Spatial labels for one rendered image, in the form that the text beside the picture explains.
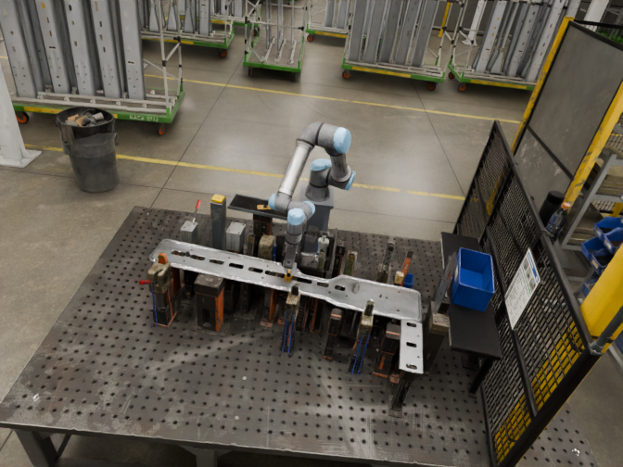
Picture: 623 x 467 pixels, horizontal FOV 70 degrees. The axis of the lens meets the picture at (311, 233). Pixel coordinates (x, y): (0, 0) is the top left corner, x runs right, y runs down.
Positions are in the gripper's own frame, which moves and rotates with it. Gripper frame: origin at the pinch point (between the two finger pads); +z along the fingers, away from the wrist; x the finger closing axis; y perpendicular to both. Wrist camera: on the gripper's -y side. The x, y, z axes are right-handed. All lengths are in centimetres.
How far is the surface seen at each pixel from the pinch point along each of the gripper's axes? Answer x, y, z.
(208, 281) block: 35.1, -17.9, -0.3
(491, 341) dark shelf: -97, -17, 0
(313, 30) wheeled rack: 149, 912, 68
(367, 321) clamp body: -41.3, -23.0, -1.8
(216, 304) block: 30.1, -20.6, 10.9
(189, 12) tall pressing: 353, 697, 30
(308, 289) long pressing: -11.3, -6.0, 2.4
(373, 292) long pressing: -42.7, 1.9, 2.4
